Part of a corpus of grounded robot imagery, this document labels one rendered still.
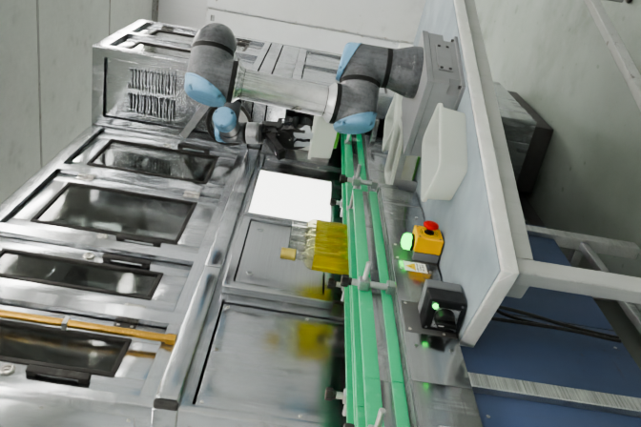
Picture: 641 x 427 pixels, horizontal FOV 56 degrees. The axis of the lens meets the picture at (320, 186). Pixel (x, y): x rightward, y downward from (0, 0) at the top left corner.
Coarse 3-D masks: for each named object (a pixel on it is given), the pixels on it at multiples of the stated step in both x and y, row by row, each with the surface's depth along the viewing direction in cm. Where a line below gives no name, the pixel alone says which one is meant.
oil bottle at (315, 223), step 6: (312, 222) 194; (318, 222) 194; (324, 222) 195; (330, 222) 195; (336, 222) 196; (306, 228) 193; (312, 228) 192; (318, 228) 192; (324, 228) 192; (330, 228) 192; (336, 228) 193; (342, 228) 193
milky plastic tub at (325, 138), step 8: (320, 120) 193; (312, 128) 213; (320, 128) 192; (328, 128) 192; (320, 136) 195; (328, 136) 195; (336, 136) 197; (312, 144) 196; (320, 144) 197; (328, 144) 197; (336, 144) 199; (312, 152) 200; (320, 152) 200; (328, 152) 200
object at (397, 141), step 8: (400, 120) 204; (400, 128) 198; (392, 136) 212; (400, 136) 211; (392, 144) 213; (400, 144) 196; (392, 152) 214; (400, 152) 198; (392, 160) 215; (384, 168) 217; (392, 168) 217; (384, 176) 214; (392, 176) 201; (392, 184) 203
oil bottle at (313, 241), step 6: (306, 240) 185; (312, 240) 183; (318, 240) 184; (324, 240) 184; (330, 240) 185; (336, 240) 186; (306, 246) 182; (318, 246) 181; (324, 246) 181; (330, 246) 182; (336, 246) 183; (342, 246) 183
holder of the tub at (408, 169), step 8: (400, 160) 198; (408, 160) 198; (416, 160) 198; (400, 168) 199; (408, 168) 200; (416, 168) 199; (400, 176) 201; (408, 176) 201; (416, 176) 201; (400, 184) 202; (408, 184) 202; (416, 184) 202
